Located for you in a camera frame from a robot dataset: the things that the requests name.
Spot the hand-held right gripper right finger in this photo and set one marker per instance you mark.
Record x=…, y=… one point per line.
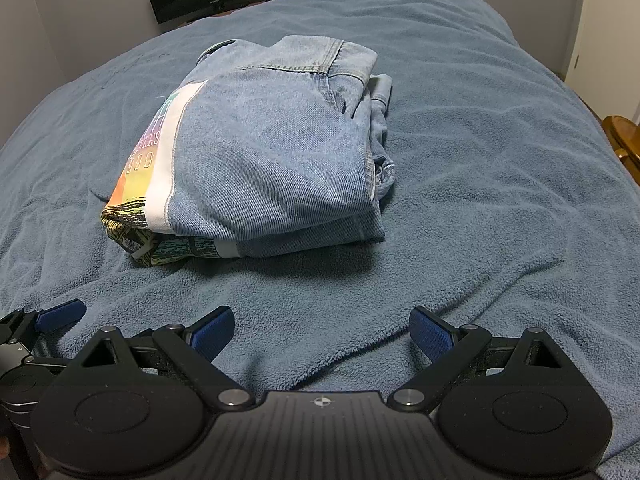
x=432, y=332

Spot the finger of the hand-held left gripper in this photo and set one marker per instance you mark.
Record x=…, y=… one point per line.
x=60, y=312

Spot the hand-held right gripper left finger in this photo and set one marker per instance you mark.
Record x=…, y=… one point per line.
x=212, y=332

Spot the light blue denim jacket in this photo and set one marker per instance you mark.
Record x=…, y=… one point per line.
x=260, y=160

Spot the blue fleece blanket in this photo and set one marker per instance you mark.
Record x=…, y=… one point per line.
x=475, y=185

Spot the round wooden stool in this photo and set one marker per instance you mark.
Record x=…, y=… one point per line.
x=622, y=145

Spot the white door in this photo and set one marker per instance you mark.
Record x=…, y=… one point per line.
x=610, y=35

